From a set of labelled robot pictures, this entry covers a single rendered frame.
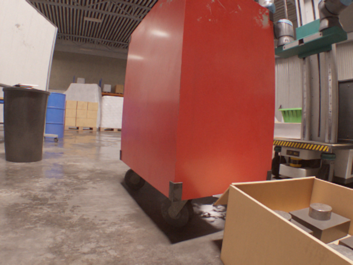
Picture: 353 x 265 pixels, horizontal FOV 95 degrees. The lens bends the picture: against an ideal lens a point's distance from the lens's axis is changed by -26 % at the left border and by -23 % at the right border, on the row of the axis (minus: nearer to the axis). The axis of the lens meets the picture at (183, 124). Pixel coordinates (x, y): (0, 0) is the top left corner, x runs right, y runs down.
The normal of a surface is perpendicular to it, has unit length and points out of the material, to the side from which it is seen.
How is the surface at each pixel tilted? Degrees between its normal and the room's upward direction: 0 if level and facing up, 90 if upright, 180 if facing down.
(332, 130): 90
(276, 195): 90
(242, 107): 90
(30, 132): 94
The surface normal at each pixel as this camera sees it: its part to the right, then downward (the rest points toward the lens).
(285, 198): 0.20, 0.01
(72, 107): 0.58, 0.03
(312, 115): -0.94, -0.05
